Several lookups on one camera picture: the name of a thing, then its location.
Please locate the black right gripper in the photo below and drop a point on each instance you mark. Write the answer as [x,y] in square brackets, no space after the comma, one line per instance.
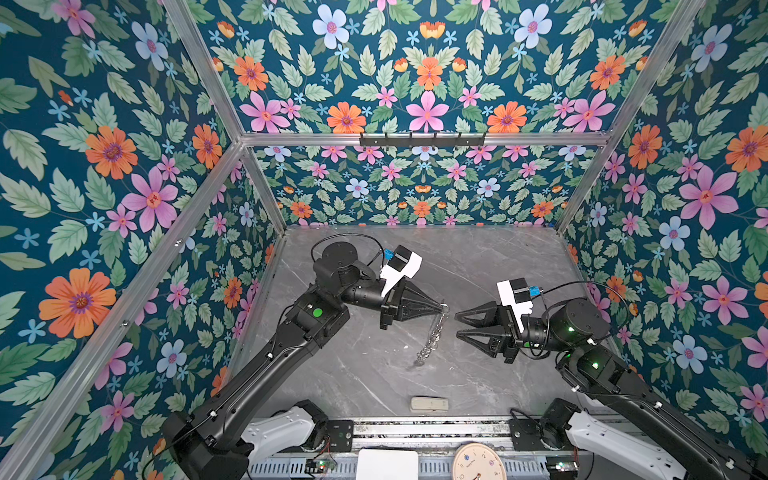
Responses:
[506,334]

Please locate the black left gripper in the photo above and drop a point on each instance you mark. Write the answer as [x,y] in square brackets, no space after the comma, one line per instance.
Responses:
[406,304]

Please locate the silver keys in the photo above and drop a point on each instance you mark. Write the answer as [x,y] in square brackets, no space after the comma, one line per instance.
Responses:
[433,337]

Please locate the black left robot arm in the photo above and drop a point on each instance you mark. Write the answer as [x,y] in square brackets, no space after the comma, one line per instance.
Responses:
[222,438]

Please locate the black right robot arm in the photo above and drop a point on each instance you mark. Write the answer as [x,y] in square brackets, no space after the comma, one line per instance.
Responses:
[678,448]

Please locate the small white block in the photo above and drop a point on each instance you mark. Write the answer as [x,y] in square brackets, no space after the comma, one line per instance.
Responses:
[426,404]

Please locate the round analog clock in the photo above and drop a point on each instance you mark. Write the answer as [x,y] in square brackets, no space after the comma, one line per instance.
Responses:
[476,461]

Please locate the white box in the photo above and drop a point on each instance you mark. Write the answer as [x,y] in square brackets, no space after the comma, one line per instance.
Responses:
[380,464]

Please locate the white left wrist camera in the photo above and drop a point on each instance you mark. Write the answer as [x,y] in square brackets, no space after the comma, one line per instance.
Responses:
[402,263]

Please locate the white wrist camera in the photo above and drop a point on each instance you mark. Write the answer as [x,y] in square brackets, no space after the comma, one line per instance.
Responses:
[402,263]
[518,296]

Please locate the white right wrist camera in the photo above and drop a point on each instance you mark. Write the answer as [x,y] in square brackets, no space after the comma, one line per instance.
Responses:
[518,296]

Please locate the aluminium front rail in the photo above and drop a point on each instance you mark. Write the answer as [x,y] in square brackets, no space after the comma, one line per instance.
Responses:
[445,433]

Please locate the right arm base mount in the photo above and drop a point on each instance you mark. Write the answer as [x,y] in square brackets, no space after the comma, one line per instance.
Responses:
[564,426]

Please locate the black hook rail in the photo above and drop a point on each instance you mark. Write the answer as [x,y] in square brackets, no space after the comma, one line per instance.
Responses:
[409,140]

